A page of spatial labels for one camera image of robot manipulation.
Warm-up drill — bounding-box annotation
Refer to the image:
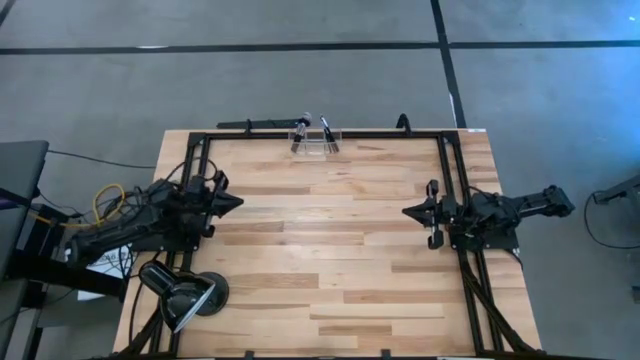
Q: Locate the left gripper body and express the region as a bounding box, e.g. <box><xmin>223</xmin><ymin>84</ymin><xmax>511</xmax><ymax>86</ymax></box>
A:
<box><xmin>202</xmin><ymin>170</ymin><xmax>231</xmax><ymax>238</ymax></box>

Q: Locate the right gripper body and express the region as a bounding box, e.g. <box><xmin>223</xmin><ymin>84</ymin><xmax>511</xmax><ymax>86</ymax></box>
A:
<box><xmin>426</xmin><ymin>178</ymin><xmax>447</xmax><ymax>250</ymax></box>

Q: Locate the long black pen silver tip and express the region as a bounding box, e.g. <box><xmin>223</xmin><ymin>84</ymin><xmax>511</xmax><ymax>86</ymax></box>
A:
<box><xmin>319</xmin><ymin>115</ymin><xmax>335</xmax><ymax>153</ymax></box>

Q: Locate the flat black bar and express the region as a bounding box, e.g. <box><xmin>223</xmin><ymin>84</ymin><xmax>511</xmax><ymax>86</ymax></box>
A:
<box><xmin>216</xmin><ymin>116</ymin><xmax>302</xmax><ymax>131</ymax></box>

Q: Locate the black desk lamp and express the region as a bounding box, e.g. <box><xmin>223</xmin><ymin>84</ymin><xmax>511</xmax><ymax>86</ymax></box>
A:
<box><xmin>137</xmin><ymin>258</ymin><xmax>231</xmax><ymax>335</ymax></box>

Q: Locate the clear acrylic organizer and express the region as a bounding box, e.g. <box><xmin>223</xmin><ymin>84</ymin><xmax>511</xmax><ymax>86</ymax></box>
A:
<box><xmin>288</xmin><ymin>127</ymin><xmax>344</xmax><ymax>157</ymax></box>

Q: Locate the white paper sheet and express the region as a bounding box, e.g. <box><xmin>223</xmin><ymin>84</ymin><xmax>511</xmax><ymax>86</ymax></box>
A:
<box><xmin>63</xmin><ymin>243</ymin><xmax>135</xmax><ymax>302</ymax></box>

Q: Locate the dark metal stand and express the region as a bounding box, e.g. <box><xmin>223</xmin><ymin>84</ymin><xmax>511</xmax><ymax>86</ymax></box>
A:
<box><xmin>592</xmin><ymin>172</ymin><xmax>640</xmax><ymax>205</ymax></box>

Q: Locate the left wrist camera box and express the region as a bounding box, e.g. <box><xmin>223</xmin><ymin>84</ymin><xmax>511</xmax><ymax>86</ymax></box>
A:
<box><xmin>185</xmin><ymin>173</ymin><xmax>210</xmax><ymax>197</ymax></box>

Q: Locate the black aluminium table frame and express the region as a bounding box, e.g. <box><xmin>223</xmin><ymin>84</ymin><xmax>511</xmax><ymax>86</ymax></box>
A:
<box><xmin>112</xmin><ymin>128</ymin><xmax>546</xmax><ymax>360</ymax></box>

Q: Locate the yellow cable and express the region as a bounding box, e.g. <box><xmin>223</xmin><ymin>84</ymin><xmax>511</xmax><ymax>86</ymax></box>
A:
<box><xmin>29</xmin><ymin>182</ymin><xmax>127</xmax><ymax>230</ymax></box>

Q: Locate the black floor cable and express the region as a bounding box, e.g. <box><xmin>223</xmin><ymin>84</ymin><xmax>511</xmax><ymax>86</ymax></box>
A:
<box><xmin>47</xmin><ymin>148</ymin><xmax>159</xmax><ymax>171</ymax></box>
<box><xmin>583</xmin><ymin>188</ymin><xmax>640</xmax><ymax>251</ymax></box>

